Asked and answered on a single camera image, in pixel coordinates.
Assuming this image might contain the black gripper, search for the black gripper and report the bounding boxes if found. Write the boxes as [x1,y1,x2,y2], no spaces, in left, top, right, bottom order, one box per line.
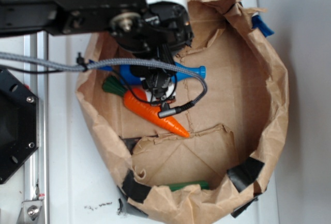
[130,45,175,104]

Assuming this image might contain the blue plastic bottle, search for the blue plastic bottle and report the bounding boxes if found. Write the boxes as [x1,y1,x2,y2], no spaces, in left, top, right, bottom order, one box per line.
[83,58,206,86]

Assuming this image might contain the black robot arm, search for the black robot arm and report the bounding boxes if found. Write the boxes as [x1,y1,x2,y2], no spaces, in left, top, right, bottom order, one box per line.
[1,0,193,64]

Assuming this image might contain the orange toy carrot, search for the orange toy carrot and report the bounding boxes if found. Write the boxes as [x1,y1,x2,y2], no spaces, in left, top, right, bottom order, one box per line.
[102,76,190,138]

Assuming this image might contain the brown paper bag bin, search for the brown paper bag bin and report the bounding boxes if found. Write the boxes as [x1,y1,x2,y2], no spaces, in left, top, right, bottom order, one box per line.
[76,0,289,223]

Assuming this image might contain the green object behind bag rim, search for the green object behind bag rim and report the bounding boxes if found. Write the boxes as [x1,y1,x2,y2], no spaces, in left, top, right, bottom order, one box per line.
[167,181,209,191]

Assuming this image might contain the black tape bottom left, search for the black tape bottom left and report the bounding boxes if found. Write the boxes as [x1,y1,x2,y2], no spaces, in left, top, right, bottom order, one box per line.
[121,170,152,203]

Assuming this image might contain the black tape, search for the black tape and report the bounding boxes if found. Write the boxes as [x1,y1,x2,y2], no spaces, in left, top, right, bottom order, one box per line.
[227,157,265,192]
[121,170,152,203]

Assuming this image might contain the blue tape piece right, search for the blue tape piece right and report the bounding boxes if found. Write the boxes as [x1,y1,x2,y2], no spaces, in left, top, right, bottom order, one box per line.
[251,14,275,37]

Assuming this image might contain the black tape bottom right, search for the black tape bottom right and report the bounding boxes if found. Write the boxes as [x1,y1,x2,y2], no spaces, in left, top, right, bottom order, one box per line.
[227,157,265,192]

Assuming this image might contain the grey braided cable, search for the grey braided cable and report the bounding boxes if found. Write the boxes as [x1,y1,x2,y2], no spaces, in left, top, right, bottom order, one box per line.
[0,52,208,118]

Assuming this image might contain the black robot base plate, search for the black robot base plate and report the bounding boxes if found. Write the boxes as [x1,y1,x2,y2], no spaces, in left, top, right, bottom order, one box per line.
[1,69,35,184]

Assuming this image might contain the aluminium rail frame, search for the aluminium rail frame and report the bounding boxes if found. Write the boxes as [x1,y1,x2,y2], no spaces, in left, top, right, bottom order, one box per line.
[23,34,50,224]

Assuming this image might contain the metal corner bracket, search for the metal corner bracket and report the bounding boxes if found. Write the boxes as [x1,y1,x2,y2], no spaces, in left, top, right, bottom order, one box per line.
[16,200,45,224]

